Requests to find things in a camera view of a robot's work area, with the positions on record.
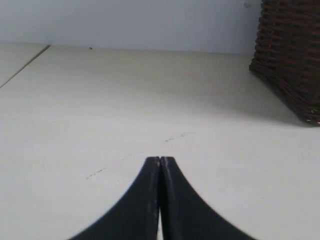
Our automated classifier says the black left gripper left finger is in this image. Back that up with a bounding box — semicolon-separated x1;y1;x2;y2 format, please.
72;156;160;240

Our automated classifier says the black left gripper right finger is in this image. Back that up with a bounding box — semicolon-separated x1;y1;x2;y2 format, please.
160;156;253;240

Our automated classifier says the dark brown wicker basket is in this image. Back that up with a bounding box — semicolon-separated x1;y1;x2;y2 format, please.
249;0;320;126

